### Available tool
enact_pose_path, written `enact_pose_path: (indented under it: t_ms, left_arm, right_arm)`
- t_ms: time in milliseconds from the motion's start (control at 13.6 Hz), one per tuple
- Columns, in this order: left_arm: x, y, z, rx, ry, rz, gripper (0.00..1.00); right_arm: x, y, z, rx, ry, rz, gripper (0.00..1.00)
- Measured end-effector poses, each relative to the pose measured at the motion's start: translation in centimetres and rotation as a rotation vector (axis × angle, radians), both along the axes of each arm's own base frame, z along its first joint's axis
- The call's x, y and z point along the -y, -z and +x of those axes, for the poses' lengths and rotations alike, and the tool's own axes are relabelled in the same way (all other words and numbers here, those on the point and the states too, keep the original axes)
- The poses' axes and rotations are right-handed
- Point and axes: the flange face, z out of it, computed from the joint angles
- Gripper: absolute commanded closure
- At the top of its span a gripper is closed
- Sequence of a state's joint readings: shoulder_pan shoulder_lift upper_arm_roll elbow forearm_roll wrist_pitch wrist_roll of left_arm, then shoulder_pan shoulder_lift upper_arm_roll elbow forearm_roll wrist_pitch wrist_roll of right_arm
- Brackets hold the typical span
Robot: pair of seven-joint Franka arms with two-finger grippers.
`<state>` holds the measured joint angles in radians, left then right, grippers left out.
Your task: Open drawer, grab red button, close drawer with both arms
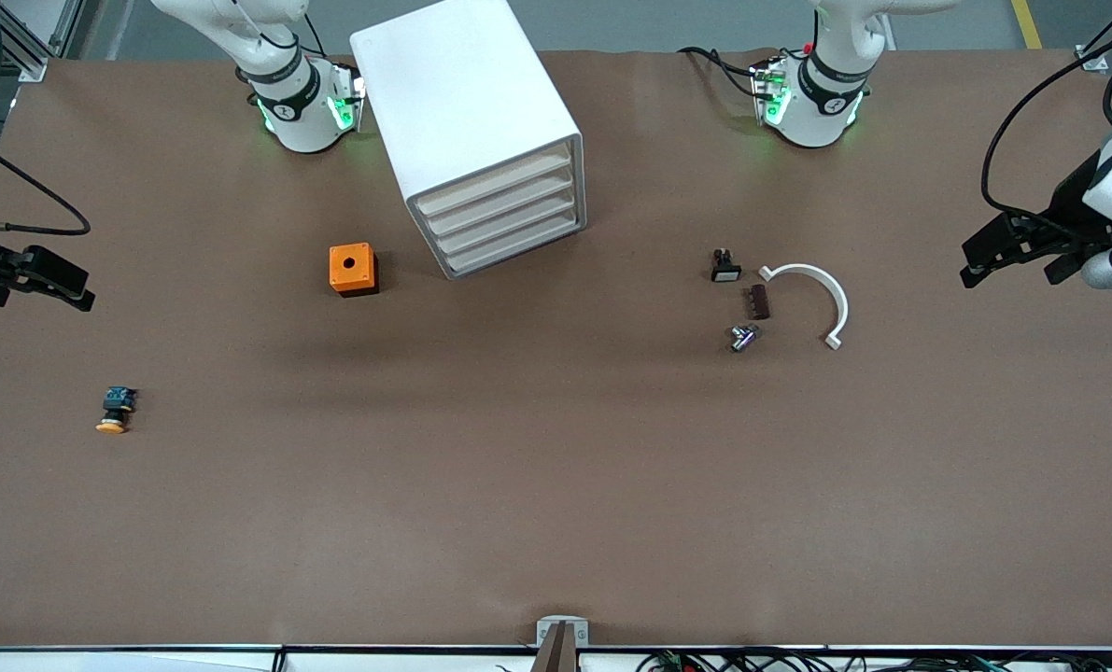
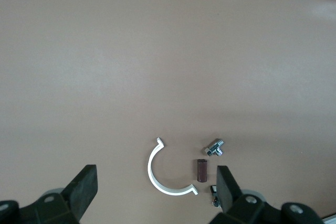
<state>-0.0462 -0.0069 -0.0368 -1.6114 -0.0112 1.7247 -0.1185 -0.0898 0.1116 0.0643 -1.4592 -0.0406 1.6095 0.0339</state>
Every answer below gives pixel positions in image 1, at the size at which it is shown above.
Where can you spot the brown upright post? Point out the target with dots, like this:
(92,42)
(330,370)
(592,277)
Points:
(556,653)

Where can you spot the brown terminal block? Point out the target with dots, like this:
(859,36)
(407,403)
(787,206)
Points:
(758,302)

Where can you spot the black switch with white face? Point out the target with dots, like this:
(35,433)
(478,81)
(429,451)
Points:
(725,271)

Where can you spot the white cabinet drawer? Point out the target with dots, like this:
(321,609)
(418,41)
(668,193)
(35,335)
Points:
(499,222)
(499,179)
(504,244)
(499,201)

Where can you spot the white curved plastic bracket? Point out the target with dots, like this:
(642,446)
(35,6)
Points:
(803,270)

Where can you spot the grey metal table bracket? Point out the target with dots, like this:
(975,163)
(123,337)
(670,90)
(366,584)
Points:
(546,630)

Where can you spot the silver key switch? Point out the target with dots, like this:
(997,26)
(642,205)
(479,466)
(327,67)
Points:
(742,338)

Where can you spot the white drawer cabinet housing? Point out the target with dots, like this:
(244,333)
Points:
(462,84)

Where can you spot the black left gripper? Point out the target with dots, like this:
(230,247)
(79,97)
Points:
(1066,211)

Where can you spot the orange box with hole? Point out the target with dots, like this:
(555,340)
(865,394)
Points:
(350,266)

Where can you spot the yellow push button switch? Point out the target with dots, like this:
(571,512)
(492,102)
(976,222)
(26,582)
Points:
(115,408)

